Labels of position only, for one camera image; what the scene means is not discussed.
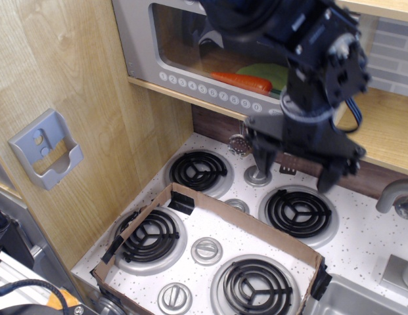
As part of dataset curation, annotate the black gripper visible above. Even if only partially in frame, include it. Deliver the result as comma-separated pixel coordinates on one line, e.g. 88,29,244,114
244,114,366,193

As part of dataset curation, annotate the grey toy microwave door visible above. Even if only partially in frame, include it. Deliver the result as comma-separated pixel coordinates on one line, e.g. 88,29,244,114
112,1,287,116

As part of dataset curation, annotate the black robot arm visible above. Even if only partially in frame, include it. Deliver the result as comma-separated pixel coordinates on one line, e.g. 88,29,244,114
202,1,370,193

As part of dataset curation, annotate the hanging silver spatula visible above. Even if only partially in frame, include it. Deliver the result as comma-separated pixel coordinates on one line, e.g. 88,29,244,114
279,154,298,176

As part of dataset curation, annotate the back grey stove knob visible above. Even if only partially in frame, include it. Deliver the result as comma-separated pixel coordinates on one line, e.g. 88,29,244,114
244,165,272,187

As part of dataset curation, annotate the grey stove knob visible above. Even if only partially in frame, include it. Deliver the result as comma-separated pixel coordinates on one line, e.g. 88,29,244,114
191,237,223,266
244,165,272,187
157,282,193,315

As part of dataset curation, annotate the back right black burner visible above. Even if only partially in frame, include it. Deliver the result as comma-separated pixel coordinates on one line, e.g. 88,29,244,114
258,185,339,249

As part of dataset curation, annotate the black burner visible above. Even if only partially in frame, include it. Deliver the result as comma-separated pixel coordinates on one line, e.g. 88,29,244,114
163,150,234,199
258,185,339,249
210,254,301,315
115,207,187,276

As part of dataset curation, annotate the hanging silver skimmer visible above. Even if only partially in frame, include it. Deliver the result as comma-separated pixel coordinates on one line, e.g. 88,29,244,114
228,121,252,158

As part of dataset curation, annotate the small middle grey knob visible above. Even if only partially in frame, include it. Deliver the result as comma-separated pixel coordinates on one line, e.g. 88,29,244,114
225,199,250,214

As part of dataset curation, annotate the orange toy carrot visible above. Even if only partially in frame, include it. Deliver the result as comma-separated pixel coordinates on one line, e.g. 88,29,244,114
210,72,273,95

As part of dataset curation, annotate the green toy plate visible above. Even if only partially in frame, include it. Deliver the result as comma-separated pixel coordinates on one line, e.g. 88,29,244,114
237,63,288,91

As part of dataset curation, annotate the back left black burner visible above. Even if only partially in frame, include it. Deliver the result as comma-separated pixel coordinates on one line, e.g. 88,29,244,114
163,150,234,199

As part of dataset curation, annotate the grey toy faucet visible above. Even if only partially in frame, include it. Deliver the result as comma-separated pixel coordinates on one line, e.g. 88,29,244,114
376,179,408,220

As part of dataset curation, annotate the centre grey stove knob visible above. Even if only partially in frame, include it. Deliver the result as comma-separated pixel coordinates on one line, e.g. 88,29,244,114
191,237,223,266

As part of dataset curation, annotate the front right black burner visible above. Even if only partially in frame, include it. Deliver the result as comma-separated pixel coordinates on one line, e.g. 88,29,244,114
210,254,301,315

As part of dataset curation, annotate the steel toy sink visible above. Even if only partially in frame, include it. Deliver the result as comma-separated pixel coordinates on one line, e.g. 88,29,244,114
303,274,408,315

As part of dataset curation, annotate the grey faucet base block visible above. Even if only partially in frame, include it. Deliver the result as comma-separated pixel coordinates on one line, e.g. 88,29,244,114
380,255,408,298

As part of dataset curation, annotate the front left black burner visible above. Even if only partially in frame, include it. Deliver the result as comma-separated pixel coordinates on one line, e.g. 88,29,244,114
115,207,187,276

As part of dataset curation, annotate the front grey stove knob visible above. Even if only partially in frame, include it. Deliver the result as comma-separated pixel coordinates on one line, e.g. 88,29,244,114
157,282,193,315

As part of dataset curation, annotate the brown cardboard frame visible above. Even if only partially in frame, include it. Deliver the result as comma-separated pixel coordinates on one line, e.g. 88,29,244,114
92,184,332,314

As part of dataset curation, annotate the grey wall holder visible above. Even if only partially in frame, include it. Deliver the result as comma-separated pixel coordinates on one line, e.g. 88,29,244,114
8,108,84,190

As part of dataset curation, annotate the black braided cable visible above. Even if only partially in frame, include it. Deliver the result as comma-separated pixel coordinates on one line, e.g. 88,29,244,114
0,278,80,315

